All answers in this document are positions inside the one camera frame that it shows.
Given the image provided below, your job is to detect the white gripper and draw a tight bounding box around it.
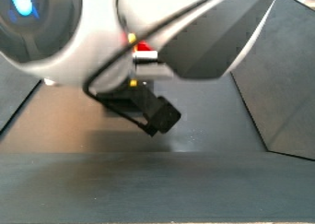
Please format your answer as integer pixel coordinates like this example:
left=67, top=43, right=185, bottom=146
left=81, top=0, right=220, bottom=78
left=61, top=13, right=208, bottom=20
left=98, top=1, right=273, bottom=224
left=133, top=51, right=173, bottom=80

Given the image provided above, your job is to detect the yellow square-circle peg object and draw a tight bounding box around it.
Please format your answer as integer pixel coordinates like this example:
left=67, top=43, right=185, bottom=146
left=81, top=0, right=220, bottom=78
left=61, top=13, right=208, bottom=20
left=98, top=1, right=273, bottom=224
left=128, top=33, right=137, bottom=88

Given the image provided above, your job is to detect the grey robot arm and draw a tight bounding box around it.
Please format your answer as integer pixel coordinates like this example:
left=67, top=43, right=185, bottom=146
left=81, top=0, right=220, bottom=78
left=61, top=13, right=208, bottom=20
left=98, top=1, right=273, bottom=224
left=0, top=0, right=274, bottom=91

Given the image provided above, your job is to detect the red shape-sorter block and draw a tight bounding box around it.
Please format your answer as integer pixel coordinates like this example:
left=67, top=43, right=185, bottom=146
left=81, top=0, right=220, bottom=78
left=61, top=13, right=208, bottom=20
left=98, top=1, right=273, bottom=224
left=136, top=41, right=150, bottom=51

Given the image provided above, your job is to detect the black cable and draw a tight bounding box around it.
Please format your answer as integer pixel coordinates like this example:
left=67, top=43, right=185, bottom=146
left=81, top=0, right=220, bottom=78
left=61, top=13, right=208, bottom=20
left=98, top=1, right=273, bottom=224
left=82, top=0, right=230, bottom=127

